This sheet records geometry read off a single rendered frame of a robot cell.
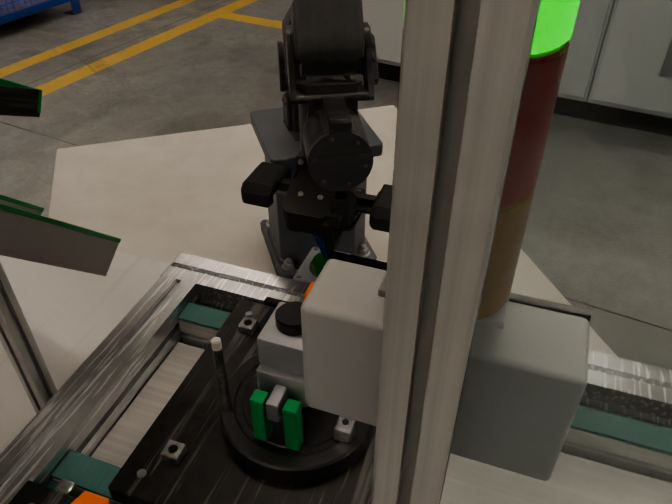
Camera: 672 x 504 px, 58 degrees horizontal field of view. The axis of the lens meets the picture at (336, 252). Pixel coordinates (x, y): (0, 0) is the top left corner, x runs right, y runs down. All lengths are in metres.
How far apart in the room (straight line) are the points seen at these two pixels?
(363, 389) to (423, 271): 0.11
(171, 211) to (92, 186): 0.18
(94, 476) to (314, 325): 0.36
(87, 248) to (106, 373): 0.13
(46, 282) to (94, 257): 0.26
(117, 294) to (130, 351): 0.24
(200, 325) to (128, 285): 0.23
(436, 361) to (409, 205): 0.06
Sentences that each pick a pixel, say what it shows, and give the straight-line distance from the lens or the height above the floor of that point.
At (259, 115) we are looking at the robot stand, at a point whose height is 1.06.
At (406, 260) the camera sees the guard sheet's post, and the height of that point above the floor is 1.30.
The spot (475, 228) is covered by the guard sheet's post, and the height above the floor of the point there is 1.32.
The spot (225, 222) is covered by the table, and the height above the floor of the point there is 0.86.
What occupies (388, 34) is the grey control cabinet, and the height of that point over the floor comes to 0.28.
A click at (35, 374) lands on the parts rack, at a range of 0.65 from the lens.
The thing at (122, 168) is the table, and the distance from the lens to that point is 1.19.
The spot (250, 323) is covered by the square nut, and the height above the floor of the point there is 0.97.
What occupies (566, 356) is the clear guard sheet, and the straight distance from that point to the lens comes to 0.22.
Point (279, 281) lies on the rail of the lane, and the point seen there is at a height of 0.96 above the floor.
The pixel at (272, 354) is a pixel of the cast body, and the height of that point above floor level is 1.07.
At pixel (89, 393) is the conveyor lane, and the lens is 0.63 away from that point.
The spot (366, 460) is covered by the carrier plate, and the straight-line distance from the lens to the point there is 0.54.
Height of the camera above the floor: 1.42
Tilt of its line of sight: 38 degrees down
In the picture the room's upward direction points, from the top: straight up
